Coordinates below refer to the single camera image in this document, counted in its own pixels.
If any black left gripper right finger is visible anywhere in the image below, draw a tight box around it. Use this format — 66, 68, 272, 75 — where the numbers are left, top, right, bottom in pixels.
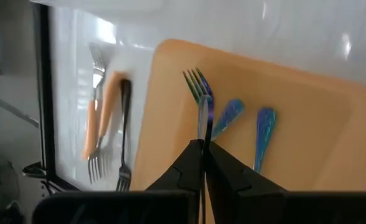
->
206, 141, 288, 224

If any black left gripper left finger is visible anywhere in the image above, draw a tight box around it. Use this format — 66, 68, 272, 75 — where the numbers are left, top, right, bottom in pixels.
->
145, 139, 205, 192

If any iridescent blue-green fork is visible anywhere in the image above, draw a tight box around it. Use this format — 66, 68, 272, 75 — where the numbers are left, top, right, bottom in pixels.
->
211, 98, 245, 141
182, 67, 215, 147

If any black fork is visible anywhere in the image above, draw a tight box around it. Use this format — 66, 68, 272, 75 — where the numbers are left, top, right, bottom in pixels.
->
115, 78, 133, 192

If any orange-handled silver fork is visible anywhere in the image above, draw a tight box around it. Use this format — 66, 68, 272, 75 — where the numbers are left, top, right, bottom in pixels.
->
87, 70, 127, 185
82, 42, 106, 160

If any orange plastic bin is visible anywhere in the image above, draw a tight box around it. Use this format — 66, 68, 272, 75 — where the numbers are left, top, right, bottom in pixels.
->
129, 39, 366, 192

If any black aluminium table frame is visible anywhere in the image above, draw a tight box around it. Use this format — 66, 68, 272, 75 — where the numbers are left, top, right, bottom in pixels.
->
22, 2, 80, 192

